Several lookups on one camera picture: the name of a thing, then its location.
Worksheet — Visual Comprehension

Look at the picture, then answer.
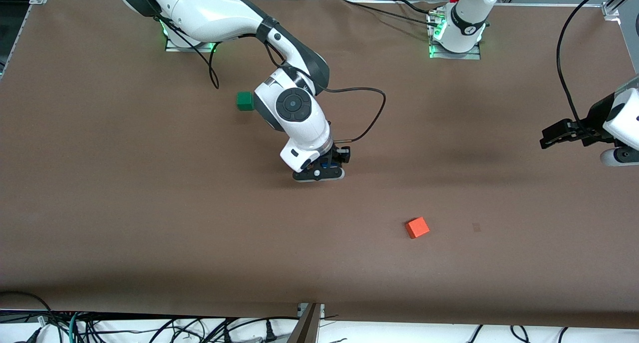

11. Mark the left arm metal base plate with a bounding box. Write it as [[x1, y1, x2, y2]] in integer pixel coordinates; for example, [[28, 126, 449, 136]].
[[427, 11, 481, 60]]

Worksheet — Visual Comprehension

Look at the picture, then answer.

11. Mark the orange wooden block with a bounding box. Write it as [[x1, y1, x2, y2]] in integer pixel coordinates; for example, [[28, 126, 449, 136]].
[[405, 217, 430, 240]]

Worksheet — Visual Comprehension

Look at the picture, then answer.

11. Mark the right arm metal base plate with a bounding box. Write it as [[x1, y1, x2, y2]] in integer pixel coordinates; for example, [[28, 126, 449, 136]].
[[165, 33, 219, 53]]

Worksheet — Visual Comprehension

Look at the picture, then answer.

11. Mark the long black base cable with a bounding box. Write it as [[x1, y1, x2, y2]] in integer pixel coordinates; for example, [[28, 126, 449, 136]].
[[341, 0, 443, 29]]

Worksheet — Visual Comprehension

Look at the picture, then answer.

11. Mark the aluminium table post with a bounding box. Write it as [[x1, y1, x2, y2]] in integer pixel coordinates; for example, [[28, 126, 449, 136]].
[[287, 303, 325, 343]]

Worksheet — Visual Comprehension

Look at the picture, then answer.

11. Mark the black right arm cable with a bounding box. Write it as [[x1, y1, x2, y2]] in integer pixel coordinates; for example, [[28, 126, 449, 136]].
[[159, 15, 387, 144]]

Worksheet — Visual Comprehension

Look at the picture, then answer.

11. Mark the short black base cable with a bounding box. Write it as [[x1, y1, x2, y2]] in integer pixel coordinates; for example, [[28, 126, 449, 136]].
[[397, 0, 441, 16]]

